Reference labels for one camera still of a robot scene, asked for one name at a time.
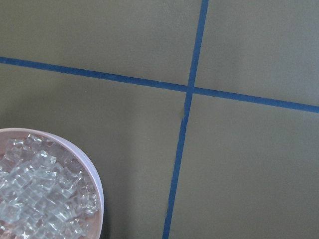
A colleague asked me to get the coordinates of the pile of ice cubes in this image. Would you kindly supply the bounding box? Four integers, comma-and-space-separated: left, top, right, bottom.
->
0, 134, 99, 239

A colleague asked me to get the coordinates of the pink bowl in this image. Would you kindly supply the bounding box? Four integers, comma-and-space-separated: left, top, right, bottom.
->
0, 128, 105, 239

